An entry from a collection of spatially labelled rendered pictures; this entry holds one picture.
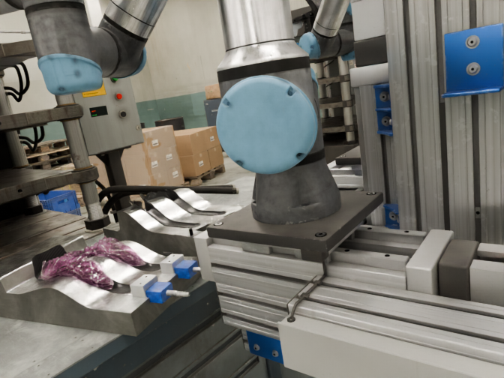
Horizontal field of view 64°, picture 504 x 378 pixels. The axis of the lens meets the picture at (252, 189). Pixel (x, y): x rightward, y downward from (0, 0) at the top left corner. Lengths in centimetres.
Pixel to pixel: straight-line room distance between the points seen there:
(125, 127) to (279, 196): 143
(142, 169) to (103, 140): 320
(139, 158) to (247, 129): 463
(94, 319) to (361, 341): 61
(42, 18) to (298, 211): 43
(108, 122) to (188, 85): 774
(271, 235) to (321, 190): 11
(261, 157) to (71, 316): 66
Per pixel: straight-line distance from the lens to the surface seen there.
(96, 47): 63
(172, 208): 136
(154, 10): 70
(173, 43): 984
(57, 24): 60
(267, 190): 63
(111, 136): 194
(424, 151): 72
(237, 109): 46
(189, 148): 578
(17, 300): 113
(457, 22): 69
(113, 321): 93
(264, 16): 49
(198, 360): 119
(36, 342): 103
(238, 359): 132
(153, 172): 507
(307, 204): 63
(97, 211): 177
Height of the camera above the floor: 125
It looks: 14 degrees down
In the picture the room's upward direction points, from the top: 9 degrees counter-clockwise
